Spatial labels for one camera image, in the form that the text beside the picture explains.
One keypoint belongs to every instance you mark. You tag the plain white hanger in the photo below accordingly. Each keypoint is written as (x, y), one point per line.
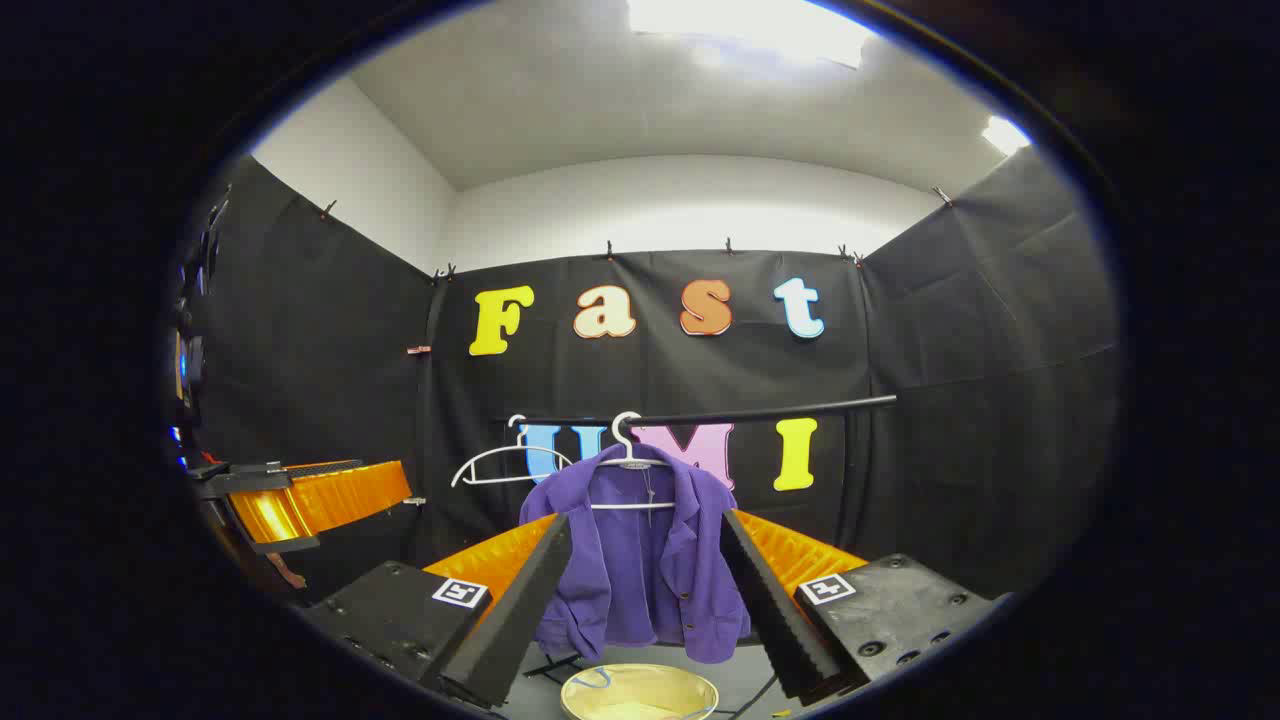
(515, 478)

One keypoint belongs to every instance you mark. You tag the black backdrop cloth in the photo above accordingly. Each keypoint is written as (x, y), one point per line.
(650, 370)

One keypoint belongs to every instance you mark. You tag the purple jacket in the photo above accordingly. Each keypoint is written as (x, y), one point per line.
(640, 570)

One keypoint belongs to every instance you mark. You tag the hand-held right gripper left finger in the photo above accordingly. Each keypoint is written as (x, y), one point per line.
(520, 610)

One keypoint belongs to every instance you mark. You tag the ceiling light panel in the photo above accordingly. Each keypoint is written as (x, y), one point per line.
(1005, 135)
(750, 25)

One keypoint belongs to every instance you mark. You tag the row of small backdrop clips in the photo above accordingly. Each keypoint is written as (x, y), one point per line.
(608, 250)

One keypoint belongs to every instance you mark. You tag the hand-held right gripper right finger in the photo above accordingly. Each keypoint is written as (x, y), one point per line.
(775, 610)

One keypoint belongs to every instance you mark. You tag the white hanger with label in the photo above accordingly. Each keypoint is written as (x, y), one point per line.
(628, 462)

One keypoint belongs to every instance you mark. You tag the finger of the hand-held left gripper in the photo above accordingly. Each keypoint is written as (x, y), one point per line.
(320, 500)

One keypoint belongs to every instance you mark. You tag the cream round laundry hamper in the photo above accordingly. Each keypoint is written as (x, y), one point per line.
(640, 695)

